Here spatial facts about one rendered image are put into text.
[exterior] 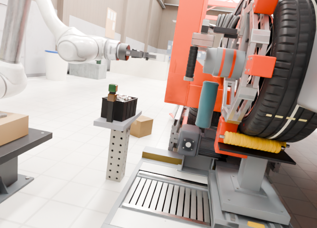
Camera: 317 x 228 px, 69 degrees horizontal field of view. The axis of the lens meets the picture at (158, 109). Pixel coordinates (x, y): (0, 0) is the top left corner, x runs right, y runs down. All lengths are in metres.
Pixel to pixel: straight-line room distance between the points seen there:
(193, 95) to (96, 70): 5.18
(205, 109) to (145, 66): 7.83
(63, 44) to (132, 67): 8.31
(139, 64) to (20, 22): 7.82
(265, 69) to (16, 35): 1.21
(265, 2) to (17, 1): 1.16
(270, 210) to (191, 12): 1.23
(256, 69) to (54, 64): 5.08
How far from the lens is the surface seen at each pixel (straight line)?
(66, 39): 0.92
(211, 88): 1.28
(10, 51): 1.48
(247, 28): 1.20
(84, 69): 6.79
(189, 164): 1.73
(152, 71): 9.00
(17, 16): 1.46
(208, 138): 1.53
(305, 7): 1.04
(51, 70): 5.66
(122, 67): 9.29
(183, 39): 1.63
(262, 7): 1.04
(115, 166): 1.56
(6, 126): 1.36
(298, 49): 0.94
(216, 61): 1.12
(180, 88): 1.63
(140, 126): 2.34
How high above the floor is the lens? 0.83
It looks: 12 degrees down
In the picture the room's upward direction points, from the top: 9 degrees clockwise
